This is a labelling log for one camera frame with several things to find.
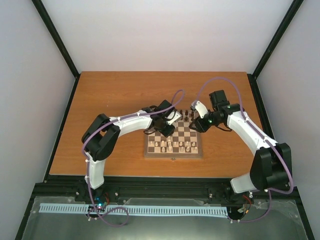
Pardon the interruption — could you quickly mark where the wooden chess board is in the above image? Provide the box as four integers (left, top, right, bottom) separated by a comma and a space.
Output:
144, 120, 203, 160

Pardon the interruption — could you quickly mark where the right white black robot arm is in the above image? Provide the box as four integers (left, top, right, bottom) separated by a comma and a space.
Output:
189, 90, 294, 194

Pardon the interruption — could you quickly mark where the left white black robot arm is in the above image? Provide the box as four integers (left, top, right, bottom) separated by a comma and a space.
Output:
81, 100, 181, 202

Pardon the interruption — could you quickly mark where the dark chess pieces row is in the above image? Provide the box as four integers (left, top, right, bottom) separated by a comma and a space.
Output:
179, 109, 196, 123

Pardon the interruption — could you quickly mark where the green lit circuit board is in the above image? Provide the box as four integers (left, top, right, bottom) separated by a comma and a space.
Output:
97, 203, 106, 209

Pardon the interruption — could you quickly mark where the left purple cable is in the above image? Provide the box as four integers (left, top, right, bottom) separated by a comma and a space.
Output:
81, 89, 186, 227

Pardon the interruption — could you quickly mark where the purple cable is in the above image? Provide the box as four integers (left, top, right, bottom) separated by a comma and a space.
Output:
81, 89, 186, 227
196, 76, 294, 224

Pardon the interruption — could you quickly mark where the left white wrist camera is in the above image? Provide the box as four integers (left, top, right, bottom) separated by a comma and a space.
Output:
166, 111, 182, 125

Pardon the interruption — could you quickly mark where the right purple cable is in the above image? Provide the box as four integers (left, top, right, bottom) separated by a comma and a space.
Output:
196, 76, 294, 224

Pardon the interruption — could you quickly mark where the light blue slotted cable duct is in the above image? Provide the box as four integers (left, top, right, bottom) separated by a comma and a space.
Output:
38, 203, 228, 218

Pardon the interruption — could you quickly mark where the left black frame post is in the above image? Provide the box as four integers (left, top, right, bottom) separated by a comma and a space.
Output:
31, 0, 81, 79

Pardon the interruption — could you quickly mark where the black frame post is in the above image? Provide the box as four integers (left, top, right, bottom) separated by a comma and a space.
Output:
252, 0, 304, 81
31, 0, 81, 79

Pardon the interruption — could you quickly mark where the right black frame post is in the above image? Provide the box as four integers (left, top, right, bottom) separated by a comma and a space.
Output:
252, 0, 304, 81

